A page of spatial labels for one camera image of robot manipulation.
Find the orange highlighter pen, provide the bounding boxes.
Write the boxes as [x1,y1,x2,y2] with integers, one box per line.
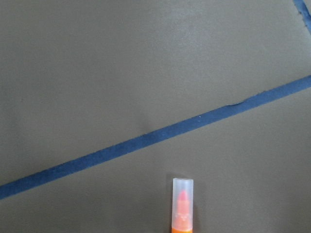
[171,178,194,233]

